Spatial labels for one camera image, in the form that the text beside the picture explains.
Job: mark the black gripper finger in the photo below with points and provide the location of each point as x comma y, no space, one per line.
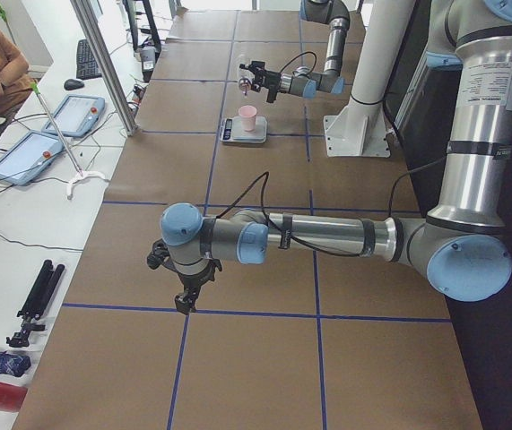
247,68
185,301

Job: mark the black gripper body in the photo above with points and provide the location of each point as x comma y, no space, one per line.
194,283
273,81

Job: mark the clear glass sauce bottle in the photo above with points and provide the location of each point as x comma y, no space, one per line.
244,80

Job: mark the pink plastic cup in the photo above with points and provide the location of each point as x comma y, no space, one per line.
247,115

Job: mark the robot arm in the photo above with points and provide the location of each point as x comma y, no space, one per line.
304,81
456,246

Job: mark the silver digital kitchen scale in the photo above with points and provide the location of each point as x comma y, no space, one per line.
232,131

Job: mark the white mounting column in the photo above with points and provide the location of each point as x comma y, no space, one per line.
359,130

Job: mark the black folded tripod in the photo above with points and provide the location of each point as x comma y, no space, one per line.
36,304

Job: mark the white litter picker stick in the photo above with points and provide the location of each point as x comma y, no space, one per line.
81,174

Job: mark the far teach pendant tablet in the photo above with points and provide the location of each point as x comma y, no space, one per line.
76,115

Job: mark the teach pendant tablet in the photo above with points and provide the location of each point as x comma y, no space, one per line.
76,115
29,157

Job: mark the near teach pendant tablet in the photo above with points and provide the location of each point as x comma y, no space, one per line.
29,157

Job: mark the black keyboard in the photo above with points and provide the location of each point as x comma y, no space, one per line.
86,64

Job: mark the black computer mouse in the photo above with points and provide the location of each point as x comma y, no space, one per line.
73,84

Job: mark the aluminium frame post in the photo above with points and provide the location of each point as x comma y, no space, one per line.
91,30

